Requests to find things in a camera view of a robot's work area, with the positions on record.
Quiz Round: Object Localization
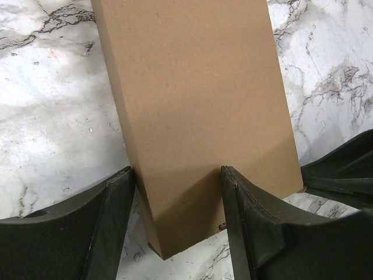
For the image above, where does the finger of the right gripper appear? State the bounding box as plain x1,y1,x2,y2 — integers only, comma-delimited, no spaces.
301,129,372,209

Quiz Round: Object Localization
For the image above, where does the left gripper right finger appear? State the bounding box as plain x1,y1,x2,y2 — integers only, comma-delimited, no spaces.
221,166,372,279

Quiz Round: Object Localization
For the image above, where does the cardboard box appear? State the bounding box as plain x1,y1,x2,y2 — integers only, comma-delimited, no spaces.
92,0,303,260

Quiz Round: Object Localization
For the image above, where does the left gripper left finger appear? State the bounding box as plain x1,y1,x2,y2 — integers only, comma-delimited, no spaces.
1,166,136,279

